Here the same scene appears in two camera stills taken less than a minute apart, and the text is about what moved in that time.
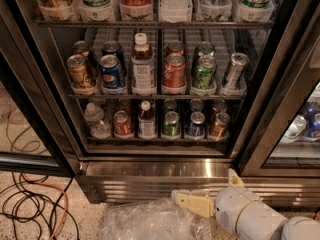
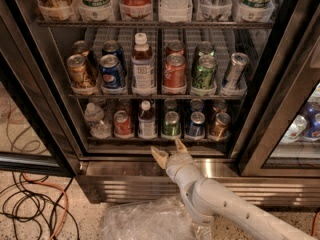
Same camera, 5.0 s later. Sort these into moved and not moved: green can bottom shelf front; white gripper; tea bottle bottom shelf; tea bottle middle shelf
Moved: white gripper
Not moved: tea bottle bottom shelf; tea bottle middle shelf; green can bottom shelf front
